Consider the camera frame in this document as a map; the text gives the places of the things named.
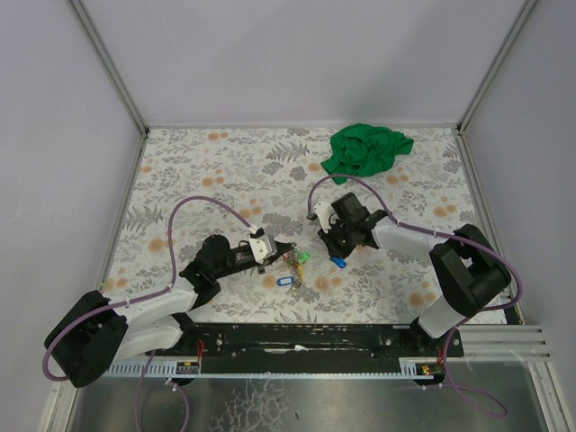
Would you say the metal key organizer ring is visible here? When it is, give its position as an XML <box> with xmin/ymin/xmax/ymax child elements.
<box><xmin>281</xmin><ymin>247</ymin><xmax>311</xmax><ymax>271</ymax></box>

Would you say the blue tag key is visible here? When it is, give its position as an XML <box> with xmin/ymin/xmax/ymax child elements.
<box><xmin>330</xmin><ymin>256</ymin><xmax>347</xmax><ymax>269</ymax></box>

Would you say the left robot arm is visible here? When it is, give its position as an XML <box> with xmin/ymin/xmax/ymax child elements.
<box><xmin>41</xmin><ymin>231</ymin><xmax>295</xmax><ymax>388</ymax></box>

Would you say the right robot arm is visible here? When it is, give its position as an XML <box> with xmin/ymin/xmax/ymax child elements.
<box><xmin>310</xmin><ymin>193</ymin><xmax>511</xmax><ymax>339</ymax></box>

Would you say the green crumpled cloth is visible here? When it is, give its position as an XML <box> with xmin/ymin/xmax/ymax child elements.
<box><xmin>320</xmin><ymin>123</ymin><xmax>414</xmax><ymax>177</ymax></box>

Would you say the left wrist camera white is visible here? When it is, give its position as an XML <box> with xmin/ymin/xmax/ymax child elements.
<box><xmin>248</xmin><ymin>229</ymin><xmax>277</xmax><ymax>264</ymax></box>

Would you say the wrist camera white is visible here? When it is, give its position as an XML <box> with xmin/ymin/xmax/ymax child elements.
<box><xmin>248</xmin><ymin>229</ymin><xmax>277</xmax><ymax>264</ymax></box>
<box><xmin>307</xmin><ymin>202</ymin><xmax>335</xmax><ymax>233</ymax></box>

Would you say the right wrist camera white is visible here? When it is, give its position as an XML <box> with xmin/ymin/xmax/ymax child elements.
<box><xmin>307</xmin><ymin>202</ymin><xmax>335</xmax><ymax>233</ymax></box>

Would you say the blue key tag on ring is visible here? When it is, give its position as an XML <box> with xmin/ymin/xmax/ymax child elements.
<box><xmin>276</xmin><ymin>276</ymin><xmax>294</xmax><ymax>287</ymax></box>

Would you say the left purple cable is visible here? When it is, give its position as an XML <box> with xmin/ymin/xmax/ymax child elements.
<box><xmin>42</xmin><ymin>196</ymin><xmax>262</xmax><ymax>432</ymax></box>

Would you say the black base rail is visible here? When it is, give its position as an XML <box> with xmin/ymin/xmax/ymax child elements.
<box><xmin>157</xmin><ymin>322</ymin><xmax>464</xmax><ymax>374</ymax></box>

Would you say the grey cable duct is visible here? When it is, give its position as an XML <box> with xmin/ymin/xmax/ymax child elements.
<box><xmin>103</xmin><ymin>359</ymin><xmax>200</xmax><ymax>378</ymax></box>

